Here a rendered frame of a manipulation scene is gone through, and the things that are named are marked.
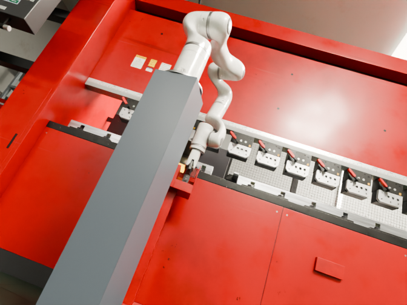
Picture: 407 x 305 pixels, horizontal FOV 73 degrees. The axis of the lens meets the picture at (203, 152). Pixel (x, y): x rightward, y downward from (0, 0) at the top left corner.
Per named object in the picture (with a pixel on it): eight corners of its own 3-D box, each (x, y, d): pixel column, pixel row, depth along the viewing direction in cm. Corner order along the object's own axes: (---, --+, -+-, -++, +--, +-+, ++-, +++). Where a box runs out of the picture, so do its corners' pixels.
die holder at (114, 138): (64, 131, 190) (71, 119, 194) (68, 134, 196) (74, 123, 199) (131, 153, 185) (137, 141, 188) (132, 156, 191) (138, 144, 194)
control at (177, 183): (152, 179, 134) (166, 147, 141) (153, 186, 149) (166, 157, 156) (190, 193, 134) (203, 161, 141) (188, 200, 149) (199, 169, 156)
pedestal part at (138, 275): (118, 301, 119) (165, 186, 139) (120, 299, 125) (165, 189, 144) (131, 306, 119) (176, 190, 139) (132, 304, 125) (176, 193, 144)
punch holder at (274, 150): (255, 160, 183) (261, 139, 189) (253, 164, 191) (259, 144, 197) (277, 167, 182) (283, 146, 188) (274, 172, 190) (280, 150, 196)
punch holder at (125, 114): (117, 115, 194) (128, 97, 200) (120, 121, 202) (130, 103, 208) (137, 122, 192) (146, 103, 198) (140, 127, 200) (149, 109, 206)
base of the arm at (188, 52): (198, 76, 105) (214, 40, 112) (154, 67, 110) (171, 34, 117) (204, 104, 123) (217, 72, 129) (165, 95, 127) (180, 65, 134)
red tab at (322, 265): (315, 270, 147) (317, 256, 150) (313, 270, 149) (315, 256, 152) (343, 280, 146) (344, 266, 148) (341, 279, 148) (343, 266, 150)
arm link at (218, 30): (190, 27, 124) (225, 28, 119) (198, 5, 127) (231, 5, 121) (218, 83, 170) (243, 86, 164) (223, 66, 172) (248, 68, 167)
